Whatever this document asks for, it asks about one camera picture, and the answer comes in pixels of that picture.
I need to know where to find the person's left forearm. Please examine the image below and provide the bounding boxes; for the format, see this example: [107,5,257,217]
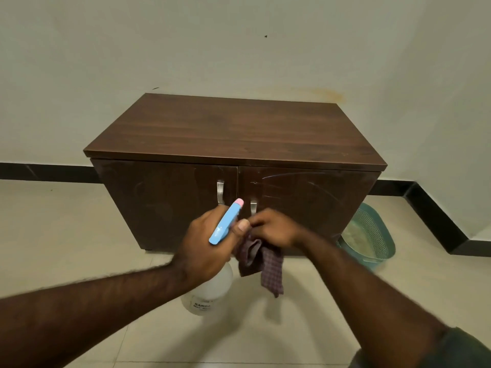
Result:
[0,261,192,368]

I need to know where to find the checked maroon cloth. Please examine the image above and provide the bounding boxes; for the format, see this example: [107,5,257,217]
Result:
[234,234,285,298]

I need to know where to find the white spray bottle blue trigger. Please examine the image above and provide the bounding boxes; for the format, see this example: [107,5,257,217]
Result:
[181,198,245,316]

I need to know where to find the person's left hand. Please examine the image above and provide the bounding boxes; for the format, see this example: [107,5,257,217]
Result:
[171,205,252,290]

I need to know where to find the person's right forearm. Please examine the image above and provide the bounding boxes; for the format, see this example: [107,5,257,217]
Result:
[293,231,447,368]

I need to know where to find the dark brown wooden cabinet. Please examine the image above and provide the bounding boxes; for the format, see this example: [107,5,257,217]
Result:
[83,93,388,256]

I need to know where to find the green plastic basket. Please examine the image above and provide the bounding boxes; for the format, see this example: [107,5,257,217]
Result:
[336,203,396,271]

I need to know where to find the dark green shirt sleeve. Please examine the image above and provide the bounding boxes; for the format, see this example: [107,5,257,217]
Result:
[348,327,491,368]

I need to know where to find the person's right hand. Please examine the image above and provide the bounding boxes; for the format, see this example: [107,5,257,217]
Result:
[247,208,307,250]

